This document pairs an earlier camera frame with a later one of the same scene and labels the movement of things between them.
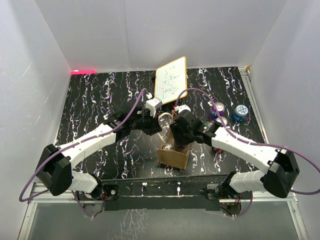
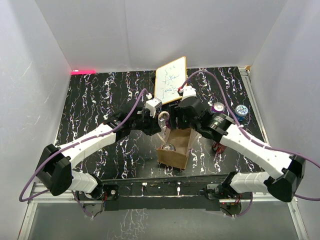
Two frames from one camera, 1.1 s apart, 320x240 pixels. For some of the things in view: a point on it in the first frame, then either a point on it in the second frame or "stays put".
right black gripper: (177, 131) → (176, 111)
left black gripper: (154, 127) stays put
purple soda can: (220, 108) stays put
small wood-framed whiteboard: (171, 81) stays put
